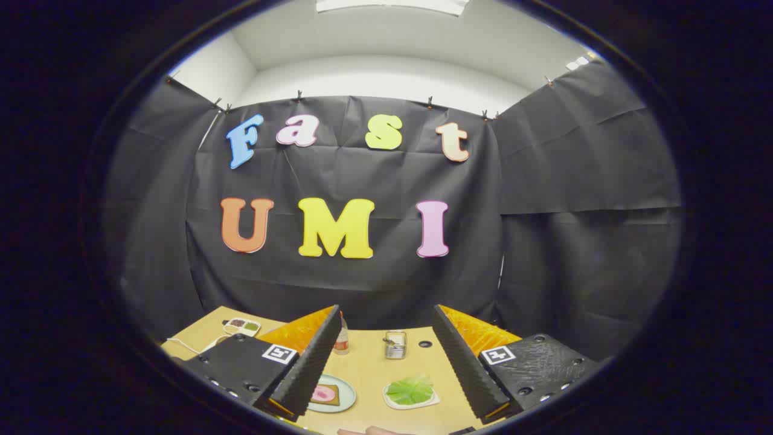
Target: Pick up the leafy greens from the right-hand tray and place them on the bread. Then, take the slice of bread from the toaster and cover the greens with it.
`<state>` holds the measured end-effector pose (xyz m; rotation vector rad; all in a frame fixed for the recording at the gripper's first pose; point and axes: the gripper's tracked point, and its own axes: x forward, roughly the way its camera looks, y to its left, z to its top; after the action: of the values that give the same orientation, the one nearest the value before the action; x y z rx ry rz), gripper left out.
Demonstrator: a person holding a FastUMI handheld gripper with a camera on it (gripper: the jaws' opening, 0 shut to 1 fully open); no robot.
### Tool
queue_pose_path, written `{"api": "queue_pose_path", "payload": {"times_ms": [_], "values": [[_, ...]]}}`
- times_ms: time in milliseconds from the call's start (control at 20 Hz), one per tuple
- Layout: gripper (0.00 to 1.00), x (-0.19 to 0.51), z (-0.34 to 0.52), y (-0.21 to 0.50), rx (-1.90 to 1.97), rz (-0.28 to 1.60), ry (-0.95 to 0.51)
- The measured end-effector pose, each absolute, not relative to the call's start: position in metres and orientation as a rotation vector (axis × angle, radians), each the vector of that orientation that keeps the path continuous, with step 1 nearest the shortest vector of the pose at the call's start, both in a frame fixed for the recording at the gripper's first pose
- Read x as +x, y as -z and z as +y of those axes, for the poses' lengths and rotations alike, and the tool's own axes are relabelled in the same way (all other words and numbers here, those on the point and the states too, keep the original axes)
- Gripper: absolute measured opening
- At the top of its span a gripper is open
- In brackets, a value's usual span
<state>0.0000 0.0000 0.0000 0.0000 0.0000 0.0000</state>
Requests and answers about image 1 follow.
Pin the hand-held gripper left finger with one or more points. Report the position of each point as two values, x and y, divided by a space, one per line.
311 368

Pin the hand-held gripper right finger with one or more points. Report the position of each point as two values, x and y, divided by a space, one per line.
468 368

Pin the green lettuce leaf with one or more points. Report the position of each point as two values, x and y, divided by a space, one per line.
410 389

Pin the pink ham slice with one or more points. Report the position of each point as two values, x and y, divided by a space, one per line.
324 394

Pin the brown toast slice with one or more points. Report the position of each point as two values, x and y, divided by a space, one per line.
337 390

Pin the clear water bottle red cap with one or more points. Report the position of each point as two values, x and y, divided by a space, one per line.
342 341

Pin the pale green round plate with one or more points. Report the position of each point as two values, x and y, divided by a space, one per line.
346 396

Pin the white square plate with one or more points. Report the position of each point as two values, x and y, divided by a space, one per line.
430 401

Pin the white divided tray with beans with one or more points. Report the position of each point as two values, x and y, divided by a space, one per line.
241 326

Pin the ceiling light panel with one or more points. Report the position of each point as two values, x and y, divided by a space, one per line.
577 63
392 5

